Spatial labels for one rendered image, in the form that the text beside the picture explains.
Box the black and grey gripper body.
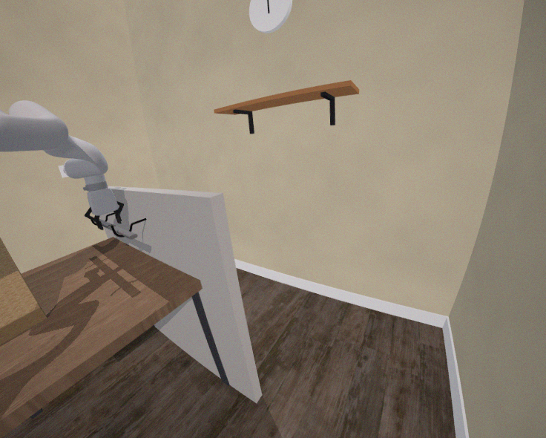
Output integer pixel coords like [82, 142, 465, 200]
[87, 187, 119, 216]

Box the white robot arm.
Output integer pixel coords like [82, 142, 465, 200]
[0, 100, 108, 192]

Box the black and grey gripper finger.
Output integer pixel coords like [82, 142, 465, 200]
[114, 201, 124, 223]
[85, 207, 103, 230]

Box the grey flat wall panel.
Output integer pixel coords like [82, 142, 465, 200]
[104, 186, 262, 403]

